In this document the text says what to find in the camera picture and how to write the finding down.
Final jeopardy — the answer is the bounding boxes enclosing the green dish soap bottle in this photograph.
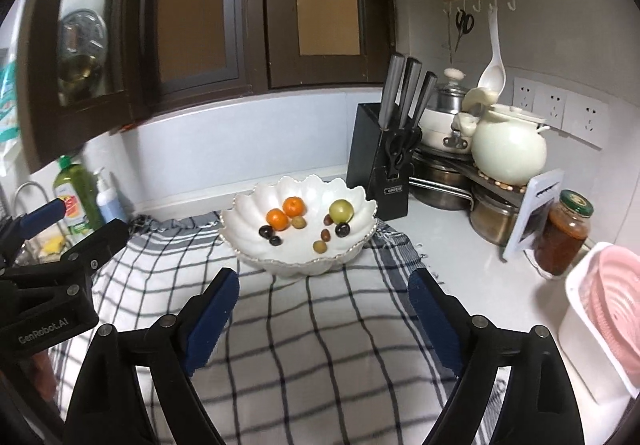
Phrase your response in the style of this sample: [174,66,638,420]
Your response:
[52,155,104,236]

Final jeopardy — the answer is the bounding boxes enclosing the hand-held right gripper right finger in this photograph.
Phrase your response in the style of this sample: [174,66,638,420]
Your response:
[407,267,586,445]

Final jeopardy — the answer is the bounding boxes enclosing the brown window frame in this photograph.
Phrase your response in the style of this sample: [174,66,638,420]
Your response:
[15,0,397,174]

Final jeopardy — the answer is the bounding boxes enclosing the small chrome faucet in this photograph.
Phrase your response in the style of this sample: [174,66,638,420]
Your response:
[12,182,56,227]

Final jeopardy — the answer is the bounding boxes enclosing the black kitchen scissors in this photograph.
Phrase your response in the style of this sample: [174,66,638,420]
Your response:
[382,127,421,174]

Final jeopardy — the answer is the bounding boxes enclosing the steel pot with lid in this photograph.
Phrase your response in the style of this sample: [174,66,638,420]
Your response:
[434,67,476,115]

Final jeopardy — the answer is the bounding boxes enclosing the white wall power outlets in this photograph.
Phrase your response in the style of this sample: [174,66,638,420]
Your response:
[512,76,610,150]

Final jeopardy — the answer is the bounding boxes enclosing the steel perforated plate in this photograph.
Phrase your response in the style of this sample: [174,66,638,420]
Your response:
[57,8,109,104]

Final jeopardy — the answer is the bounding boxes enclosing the white scalloped bowl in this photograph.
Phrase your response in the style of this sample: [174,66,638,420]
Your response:
[220,174,379,279]

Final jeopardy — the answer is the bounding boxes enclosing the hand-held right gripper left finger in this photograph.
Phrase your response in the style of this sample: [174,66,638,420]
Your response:
[62,267,241,445]

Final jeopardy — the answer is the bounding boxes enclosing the white ceramic pot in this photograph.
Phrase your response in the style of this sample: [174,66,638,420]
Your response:
[470,104,550,186]

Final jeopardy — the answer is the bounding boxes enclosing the hanging printed plastic bag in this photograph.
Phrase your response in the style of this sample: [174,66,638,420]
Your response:
[0,48,24,176]

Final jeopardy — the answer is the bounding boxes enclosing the deep steel pot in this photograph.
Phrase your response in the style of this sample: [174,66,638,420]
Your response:
[469,184,521,246]

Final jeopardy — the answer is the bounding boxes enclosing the white pot rack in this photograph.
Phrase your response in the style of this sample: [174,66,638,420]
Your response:
[502,168,565,264]

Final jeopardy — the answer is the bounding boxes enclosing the wide steel pot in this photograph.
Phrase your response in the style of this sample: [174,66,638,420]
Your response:
[408,154,474,211]

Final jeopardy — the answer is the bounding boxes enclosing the hanging black scissors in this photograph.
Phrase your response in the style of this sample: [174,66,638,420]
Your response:
[452,8,475,54]

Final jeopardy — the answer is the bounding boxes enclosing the white plastic basin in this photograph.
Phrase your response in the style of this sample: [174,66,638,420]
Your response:
[557,241,640,421]

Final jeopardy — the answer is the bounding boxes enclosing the white ladle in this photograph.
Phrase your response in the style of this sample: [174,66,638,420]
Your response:
[477,7,507,104]

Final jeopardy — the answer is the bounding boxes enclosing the white enamel pot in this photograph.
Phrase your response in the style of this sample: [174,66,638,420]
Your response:
[419,107,476,154]

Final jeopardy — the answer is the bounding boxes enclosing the green apple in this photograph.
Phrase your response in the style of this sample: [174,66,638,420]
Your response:
[328,198,355,223]

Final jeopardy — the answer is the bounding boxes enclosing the glass jar of red sauce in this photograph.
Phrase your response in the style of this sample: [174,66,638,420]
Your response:
[532,190,595,279]

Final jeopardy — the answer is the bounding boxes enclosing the black knife block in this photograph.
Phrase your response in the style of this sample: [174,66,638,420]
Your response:
[346,102,421,221]

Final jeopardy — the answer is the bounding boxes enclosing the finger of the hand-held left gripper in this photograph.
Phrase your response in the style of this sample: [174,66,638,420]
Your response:
[62,218,131,286]
[0,198,69,269]

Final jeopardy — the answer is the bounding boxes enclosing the blue pump soap bottle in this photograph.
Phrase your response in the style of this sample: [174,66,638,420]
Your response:
[93,167,129,224]

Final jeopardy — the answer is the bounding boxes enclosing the pink plastic colander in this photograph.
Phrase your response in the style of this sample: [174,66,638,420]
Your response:
[587,245,640,399]

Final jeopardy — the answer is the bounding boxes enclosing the steel handled knife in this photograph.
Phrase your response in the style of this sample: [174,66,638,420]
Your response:
[398,57,424,129]
[409,70,440,129]
[378,52,407,131]

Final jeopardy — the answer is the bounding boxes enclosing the black white checked cloth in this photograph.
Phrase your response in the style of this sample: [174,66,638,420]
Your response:
[50,212,507,445]

